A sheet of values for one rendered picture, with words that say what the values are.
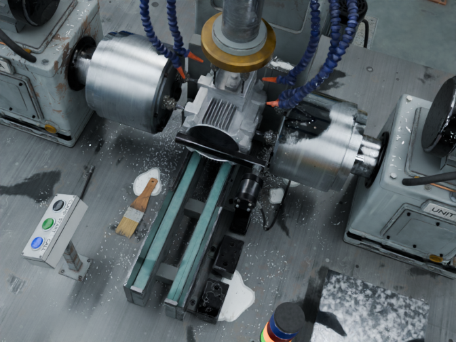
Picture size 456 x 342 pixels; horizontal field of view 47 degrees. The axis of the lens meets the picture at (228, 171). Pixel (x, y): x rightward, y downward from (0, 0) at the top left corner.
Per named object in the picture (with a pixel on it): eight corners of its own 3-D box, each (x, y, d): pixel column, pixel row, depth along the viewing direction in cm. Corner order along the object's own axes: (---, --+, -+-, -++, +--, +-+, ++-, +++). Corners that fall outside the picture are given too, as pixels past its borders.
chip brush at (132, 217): (147, 176, 159) (147, 174, 159) (162, 182, 159) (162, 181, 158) (114, 233, 149) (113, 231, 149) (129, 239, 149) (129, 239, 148)
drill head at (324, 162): (260, 112, 161) (273, 56, 139) (390, 155, 157) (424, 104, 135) (234, 178, 148) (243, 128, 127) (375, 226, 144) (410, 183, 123)
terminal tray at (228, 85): (220, 70, 147) (222, 53, 141) (256, 82, 146) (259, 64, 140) (205, 102, 141) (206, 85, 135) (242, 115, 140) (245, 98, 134)
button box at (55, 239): (68, 203, 131) (55, 192, 127) (89, 206, 127) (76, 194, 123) (33, 265, 122) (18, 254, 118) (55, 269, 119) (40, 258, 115)
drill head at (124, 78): (89, 56, 166) (75, -6, 144) (197, 91, 163) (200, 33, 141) (50, 116, 154) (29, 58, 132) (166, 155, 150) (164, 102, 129)
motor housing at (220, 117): (203, 100, 161) (206, 57, 144) (262, 119, 159) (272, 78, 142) (179, 151, 151) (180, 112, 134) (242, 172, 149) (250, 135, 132)
